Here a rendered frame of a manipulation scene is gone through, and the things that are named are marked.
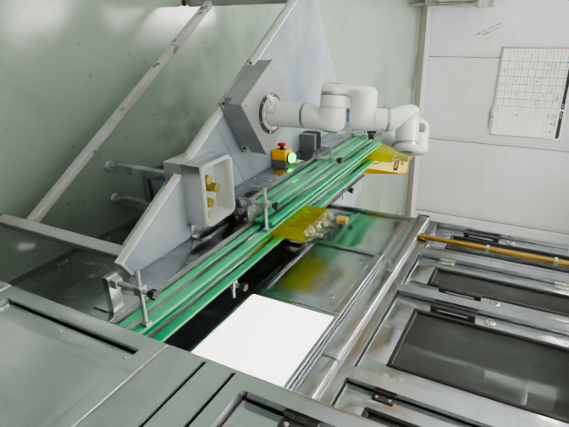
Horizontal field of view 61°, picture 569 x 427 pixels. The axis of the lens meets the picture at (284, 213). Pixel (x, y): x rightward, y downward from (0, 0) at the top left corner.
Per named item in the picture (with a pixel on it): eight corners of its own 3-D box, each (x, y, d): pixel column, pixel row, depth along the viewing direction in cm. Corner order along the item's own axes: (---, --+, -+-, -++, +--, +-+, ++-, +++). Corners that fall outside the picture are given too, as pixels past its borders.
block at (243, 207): (233, 221, 185) (248, 224, 182) (231, 198, 181) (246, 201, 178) (238, 218, 188) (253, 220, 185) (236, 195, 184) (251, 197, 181)
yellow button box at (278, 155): (271, 165, 217) (285, 167, 213) (270, 149, 214) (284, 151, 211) (278, 160, 222) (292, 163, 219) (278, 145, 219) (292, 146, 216)
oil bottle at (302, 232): (262, 234, 194) (311, 244, 184) (262, 221, 192) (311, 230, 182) (269, 228, 198) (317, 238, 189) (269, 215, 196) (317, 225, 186)
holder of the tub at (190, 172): (189, 237, 173) (207, 241, 170) (180, 164, 162) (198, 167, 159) (217, 219, 187) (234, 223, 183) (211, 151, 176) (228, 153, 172)
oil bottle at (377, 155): (359, 159, 282) (406, 165, 269) (359, 150, 280) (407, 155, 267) (362, 157, 286) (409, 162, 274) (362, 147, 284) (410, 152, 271)
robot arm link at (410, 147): (381, 120, 196) (379, 157, 196) (401, 109, 175) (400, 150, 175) (419, 123, 199) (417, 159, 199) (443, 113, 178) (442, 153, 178)
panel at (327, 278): (174, 371, 140) (276, 413, 125) (173, 363, 139) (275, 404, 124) (309, 243, 212) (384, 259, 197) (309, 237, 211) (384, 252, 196)
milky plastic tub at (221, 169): (188, 224, 171) (207, 229, 167) (180, 163, 162) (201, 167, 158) (217, 207, 184) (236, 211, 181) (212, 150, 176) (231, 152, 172)
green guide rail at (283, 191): (253, 203, 183) (272, 207, 179) (253, 202, 182) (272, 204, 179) (391, 113, 323) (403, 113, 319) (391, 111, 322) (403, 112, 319)
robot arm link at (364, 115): (387, 132, 170) (392, 85, 167) (320, 128, 168) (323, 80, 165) (380, 131, 180) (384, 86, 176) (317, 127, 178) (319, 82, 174)
